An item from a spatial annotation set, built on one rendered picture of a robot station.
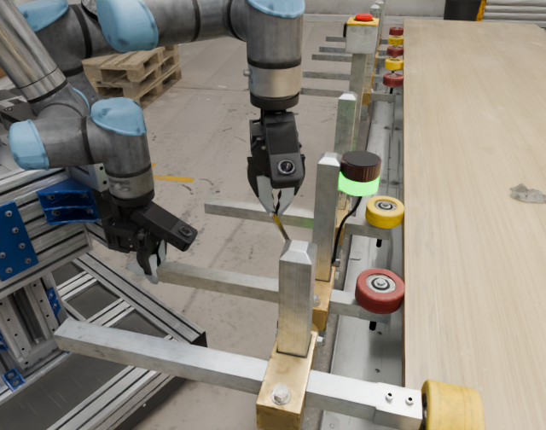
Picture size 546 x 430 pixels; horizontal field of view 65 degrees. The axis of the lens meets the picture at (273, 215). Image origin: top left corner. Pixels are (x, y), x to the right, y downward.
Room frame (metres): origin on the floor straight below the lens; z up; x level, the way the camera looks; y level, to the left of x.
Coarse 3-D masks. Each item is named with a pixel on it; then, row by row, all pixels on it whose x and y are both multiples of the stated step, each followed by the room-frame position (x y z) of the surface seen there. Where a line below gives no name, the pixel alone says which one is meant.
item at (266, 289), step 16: (160, 272) 0.62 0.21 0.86; (176, 272) 0.61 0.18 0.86; (192, 272) 0.61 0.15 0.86; (208, 272) 0.61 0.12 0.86; (224, 272) 0.61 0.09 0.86; (208, 288) 0.59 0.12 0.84; (224, 288) 0.59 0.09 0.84; (240, 288) 0.58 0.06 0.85; (256, 288) 0.57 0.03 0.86; (272, 288) 0.57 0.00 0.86; (336, 304) 0.53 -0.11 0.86; (352, 304) 0.53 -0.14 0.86; (368, 320) 0.52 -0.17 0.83; (384, 320) 0.51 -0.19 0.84
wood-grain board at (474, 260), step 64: (448, 64) 1.94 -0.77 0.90; (512, 64) 1.94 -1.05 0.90; (448, 128) 1.21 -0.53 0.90; (512, 128) 1.21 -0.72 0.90; (448, 192) 0.84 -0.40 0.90; (448, 256) 0.61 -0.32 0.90; (512, 256) 0.61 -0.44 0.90; (448, 320) 0.46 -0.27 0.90; (512, 320) 0.46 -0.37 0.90; (512, 384) 0.35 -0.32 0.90
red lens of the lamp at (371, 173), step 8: (344, 160) 0.58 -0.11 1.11; (344, 168) 0.57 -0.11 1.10; (352, 168) 0.56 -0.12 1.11; (360, 168) 0.56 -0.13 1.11; (368, 168) 0.56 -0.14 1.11; (376, 168) 0.56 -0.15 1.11; (344, 176) 0.57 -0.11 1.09; (352, 176) 0.56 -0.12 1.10; (360, 176) 0.56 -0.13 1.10; (368, 176) 0.56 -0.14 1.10; (376, 176) 0.56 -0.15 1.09
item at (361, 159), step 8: (352, 152) 0.61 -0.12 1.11; (360, 152) 0.61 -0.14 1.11; (368, 152) 0.61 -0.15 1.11; (352, 160) 0.58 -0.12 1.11; (360, 160) 0.58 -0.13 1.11; (368, 160) 0.58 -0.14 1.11; (376, 160) 0.58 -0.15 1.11; (360, 200) 0.58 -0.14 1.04; (336, 240) 0.59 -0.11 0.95; (336, 248) 0.59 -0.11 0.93
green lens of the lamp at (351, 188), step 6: (342, 180) 0.57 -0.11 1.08; (348, 180) 0.56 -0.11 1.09; (378, 180) 0.57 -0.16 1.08; (342, 186) 0.57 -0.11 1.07; (348, 186) 0.56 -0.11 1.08; (354, 186) 0.56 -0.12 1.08; (360, 186) 0.56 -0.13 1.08; (366, 186) 0.56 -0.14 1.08; (372, 186) 0.56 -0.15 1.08; (348, 192) 0.56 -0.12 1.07; (354, 192) 0.56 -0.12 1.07; (360, 192) 0.56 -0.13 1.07; (366, 192) 0.56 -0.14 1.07; (372, 192) 0.56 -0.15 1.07
